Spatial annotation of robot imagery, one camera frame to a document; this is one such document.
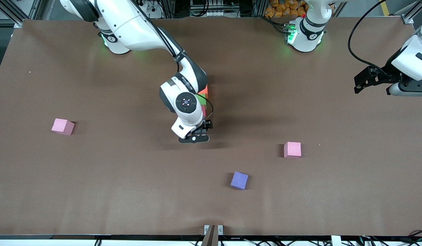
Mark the purple foam block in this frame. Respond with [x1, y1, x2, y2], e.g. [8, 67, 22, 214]
[230, 171, 249, 190]

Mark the brown table cover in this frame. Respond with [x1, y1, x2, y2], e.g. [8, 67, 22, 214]
[0, 15, 422, 236]

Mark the pink foam block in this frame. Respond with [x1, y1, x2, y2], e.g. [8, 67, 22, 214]
[284, 141, 302, 159]
[51, 118, 75, 136]

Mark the bag of orange items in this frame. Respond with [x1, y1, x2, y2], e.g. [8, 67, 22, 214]
[264, 0, 309, 18]

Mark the white equipment rack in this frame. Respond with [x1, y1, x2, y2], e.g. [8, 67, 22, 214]
[190, 0, 229, 17]

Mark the white power strip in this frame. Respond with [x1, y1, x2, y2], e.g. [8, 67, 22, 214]
[136, 0, 157, 12]

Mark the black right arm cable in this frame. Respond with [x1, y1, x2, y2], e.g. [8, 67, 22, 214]
[134, 0, 215, 121]

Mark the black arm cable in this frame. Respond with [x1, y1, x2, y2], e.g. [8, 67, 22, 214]
[134, 0, 215, 121]
[348, 0, 389, 70]

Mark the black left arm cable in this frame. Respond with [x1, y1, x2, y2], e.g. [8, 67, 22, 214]
[348, 0, 389, 70]

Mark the aluminium frame profile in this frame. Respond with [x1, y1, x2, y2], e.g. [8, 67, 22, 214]
[400, 0, 422, 25]
[0, 0, 44, 28]

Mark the wooden stick with bracket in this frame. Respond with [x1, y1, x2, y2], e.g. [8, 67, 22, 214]
[201, 224, 224, 246]

